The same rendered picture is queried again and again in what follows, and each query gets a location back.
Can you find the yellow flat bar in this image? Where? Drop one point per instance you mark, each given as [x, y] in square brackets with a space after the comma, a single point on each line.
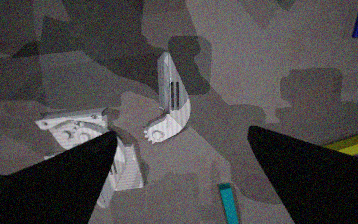
[349, 146]

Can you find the teal flat bar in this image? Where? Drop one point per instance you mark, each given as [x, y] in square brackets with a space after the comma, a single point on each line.
[228, 202]

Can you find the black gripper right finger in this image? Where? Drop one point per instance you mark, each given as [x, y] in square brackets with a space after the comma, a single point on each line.
[316, 185]

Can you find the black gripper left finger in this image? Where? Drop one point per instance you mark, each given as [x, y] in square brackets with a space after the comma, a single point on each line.
[59, 190]

